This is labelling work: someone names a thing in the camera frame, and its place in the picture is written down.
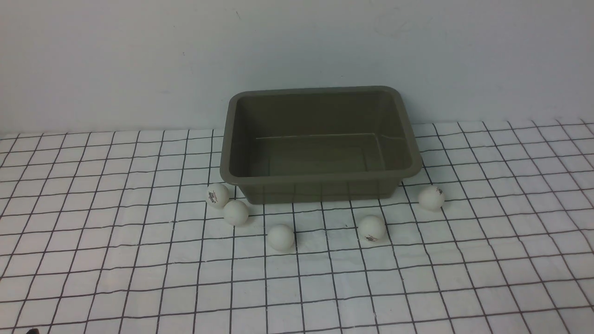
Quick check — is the olive green plastic bin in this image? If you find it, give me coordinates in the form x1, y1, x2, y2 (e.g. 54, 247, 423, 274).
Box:
220, 85, 423, 205

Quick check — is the plain white ball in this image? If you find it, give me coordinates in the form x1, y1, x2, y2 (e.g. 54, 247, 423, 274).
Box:
223, 199, 250, 226
266, 224, 295, 252

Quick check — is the white ball with logo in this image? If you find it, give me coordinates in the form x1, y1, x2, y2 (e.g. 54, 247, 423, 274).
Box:
418, 185, 446, 212
205, 183, 230, 210
358, 214, 387, 242

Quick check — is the white ball with logo centre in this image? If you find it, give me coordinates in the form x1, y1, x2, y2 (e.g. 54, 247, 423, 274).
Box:
358, 214, 387, 242

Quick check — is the white checkered tablecloth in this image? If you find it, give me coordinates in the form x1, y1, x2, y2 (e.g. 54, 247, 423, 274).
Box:
0, 120, 594, 334

